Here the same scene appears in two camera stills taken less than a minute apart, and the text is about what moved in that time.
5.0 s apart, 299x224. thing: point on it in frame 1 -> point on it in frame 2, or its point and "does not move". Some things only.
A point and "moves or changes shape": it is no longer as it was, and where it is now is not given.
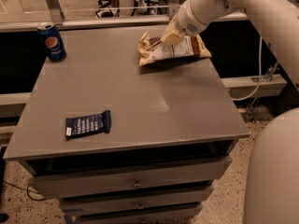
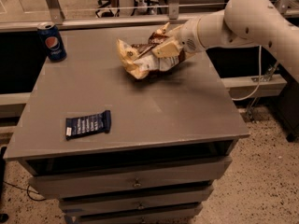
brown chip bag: [151, 49] moves or changes shape
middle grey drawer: [176, 197] does not move
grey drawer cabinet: [122, 143] does not move
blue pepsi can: [51, 41] does not move
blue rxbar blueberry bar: [87, 125] does not move
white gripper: [189, 21] -> [188, 38]
